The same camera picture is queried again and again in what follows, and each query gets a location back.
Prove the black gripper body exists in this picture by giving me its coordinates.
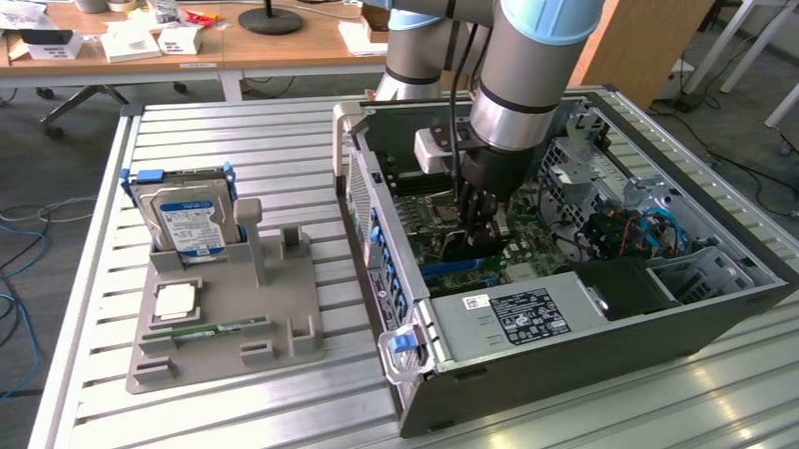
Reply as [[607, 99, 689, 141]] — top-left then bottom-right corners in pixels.
[[459, 148, 534, 202]]

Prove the blue expansion slot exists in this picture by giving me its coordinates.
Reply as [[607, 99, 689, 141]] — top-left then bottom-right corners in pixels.
[[421, 260, 495, 280]]

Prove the white box black lid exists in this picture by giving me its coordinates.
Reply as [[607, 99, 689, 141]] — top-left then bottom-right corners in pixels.
[[17, 28, 87, 61]]

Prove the black open PC case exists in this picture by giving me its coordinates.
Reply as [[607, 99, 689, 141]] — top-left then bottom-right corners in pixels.
[[330, 91, 790, 440]]

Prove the blue case latch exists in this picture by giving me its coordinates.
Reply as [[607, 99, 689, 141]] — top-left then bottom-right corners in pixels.
[[386, 326, 418, 353]]

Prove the white paper stack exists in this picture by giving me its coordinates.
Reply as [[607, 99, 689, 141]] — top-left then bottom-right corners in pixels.
[[337, 21, 390, 57]]

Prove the blue wire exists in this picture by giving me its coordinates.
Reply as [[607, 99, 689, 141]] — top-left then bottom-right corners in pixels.
[[640, 205, 693, 256]]

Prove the grey floor cable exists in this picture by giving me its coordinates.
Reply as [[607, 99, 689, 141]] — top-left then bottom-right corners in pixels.
[[0, 196, 95, 224]]

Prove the black graphics card green board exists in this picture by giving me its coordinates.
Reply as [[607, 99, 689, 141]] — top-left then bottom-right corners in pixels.
[[437, 228, 505, 264]]

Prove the white labelled box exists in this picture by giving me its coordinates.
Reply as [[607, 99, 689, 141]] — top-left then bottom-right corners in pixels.
[[155, 26, 205, 56]]

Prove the CPU socket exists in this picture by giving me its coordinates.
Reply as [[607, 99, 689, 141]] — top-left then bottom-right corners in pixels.
[[423, 192, 465, 228]]

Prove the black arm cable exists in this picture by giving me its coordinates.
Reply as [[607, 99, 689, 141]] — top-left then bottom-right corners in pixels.
[[443, 22, 481, 202]]

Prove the grey parts rack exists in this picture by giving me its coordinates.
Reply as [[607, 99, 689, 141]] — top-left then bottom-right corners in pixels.
[[127, 196, 330, 395]]

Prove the green RAM stick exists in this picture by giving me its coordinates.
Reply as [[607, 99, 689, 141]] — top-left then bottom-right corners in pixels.
[[142, 316, 275, 341]]

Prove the wooden desk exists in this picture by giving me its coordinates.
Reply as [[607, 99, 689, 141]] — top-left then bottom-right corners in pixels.
[[0, 0, 567, 102]]

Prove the perforated metal disk bay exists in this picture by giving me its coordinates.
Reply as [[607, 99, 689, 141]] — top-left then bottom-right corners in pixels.
[[539, 138, 633, 225]]

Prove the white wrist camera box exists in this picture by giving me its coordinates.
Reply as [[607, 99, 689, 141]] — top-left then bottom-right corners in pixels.
[[415, 126, 482, 174]]

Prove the red packet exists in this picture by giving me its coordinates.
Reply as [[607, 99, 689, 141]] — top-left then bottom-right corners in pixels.
[[185, 8, 222, 28]]

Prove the red wire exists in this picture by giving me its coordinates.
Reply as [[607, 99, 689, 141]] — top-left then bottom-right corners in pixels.
[[617, 212, 680, 257]]

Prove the silver CPU chip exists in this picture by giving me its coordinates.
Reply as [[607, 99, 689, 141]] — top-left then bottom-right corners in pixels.
[[154, 283, 202, 323]]

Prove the white device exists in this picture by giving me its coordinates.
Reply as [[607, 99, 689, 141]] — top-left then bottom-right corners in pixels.
[[672, 59, 697, 102]]

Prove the black wheeled desk leg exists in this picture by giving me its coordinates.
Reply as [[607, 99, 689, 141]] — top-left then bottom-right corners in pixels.
[[37, 82, 189, 139]]

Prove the white box round hole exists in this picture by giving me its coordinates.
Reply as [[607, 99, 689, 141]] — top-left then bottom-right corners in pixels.
[[99, 22, 166, 65]]

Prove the brown cardboard box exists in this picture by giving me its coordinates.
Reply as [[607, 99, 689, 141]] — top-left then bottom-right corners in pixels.
[[361, 4, 393, 32]]

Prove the hard disk blue caddy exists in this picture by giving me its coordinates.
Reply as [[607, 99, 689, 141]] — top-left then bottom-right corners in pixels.
[[118, 162, 243, 266]]

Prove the grey metal disk bay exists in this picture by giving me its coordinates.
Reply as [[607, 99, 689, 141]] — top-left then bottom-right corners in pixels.
[[646, 246, 757, 306]]

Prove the green motherboard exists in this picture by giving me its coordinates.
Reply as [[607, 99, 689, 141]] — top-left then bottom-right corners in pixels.
[[374, 153, 563, 298]]

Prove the black lamp base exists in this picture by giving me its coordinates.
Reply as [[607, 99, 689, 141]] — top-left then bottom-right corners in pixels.
[[238, 0, 306, 36]]

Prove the white table leg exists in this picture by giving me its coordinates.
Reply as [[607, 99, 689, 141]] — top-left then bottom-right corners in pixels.
[[720, 0, 799, 94], [765, 83, 799, 128], [682, 0, 761, 94]]

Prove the grey power supply unit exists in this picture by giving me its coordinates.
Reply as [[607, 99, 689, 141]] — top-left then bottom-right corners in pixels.
[[417, 272, 611, 364]]

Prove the blue floor cable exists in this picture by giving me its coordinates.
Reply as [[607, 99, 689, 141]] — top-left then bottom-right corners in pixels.
[[0, 224, 50, 401]]

